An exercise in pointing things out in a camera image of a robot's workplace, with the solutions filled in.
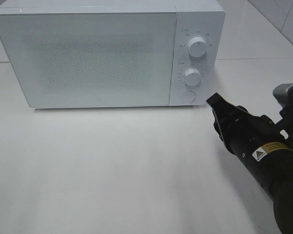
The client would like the white microwave oven body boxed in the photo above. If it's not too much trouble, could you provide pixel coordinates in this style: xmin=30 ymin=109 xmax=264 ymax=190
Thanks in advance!
xmin=0 ymin=2 xmax=225 ymax=109

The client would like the round white door button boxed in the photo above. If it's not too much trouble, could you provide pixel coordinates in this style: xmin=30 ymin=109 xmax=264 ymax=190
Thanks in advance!
xmin=181 ymin=91 xmax=196 ymax=103

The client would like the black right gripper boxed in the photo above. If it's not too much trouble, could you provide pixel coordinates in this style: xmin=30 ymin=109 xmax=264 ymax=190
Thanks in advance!
xmin=206 ymin=93 xmax=293 ymax=161

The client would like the white microwave knob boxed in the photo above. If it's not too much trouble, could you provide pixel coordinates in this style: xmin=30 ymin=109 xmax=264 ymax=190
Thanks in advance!
xmin=186 ymin=35 xmax=208 ymax=58
xmin=183 ymin=68 xmax=202 ymax=86

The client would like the lower white microwave knob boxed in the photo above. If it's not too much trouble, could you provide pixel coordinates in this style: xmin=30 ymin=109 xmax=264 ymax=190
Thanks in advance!
xmin=183 ymin=68 xmax=202 ymax=86

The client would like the upper white microwave knob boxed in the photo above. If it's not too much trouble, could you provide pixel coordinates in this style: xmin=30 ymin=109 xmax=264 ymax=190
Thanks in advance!
xmin=186 ymin=35 xmax=208 ymax=58

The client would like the white microwave door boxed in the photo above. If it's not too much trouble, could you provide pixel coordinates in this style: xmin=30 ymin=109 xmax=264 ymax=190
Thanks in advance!
xmin=0 ymin=13 xmax=176 ymax=108

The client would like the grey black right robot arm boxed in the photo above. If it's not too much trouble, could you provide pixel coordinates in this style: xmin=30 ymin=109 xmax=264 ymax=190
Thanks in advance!
xmin=207 ymin=83 xmax=293 ymax=234

